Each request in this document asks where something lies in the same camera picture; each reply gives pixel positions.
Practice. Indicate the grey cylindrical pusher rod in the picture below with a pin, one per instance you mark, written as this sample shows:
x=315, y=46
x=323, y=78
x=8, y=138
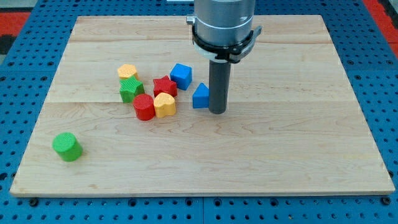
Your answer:
x=219, y=74

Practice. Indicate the green star block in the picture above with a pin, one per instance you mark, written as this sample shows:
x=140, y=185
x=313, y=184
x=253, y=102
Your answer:
x=130, y=88

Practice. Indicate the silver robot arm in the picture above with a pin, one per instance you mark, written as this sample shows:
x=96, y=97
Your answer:
x=222, y=32

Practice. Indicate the red star block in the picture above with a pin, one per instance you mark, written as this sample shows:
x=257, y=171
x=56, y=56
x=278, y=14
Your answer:
x=165, y=85

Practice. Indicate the blue triangle block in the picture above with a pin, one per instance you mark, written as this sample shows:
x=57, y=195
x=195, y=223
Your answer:
x=200, y=98

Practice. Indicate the blue cube block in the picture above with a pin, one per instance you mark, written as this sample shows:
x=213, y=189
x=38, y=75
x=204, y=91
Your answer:
x=181, y=75

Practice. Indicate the yellow heart block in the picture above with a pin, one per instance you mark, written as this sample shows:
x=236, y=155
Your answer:
x=164, y=105

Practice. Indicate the red cylinder block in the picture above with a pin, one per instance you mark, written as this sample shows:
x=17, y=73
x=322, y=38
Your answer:
x=144, y=107

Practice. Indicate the wooden board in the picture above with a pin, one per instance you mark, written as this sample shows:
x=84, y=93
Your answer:
x=293, y=126

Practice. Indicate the green cylinder block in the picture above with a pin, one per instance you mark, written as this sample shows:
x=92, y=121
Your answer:
x=67, y=147

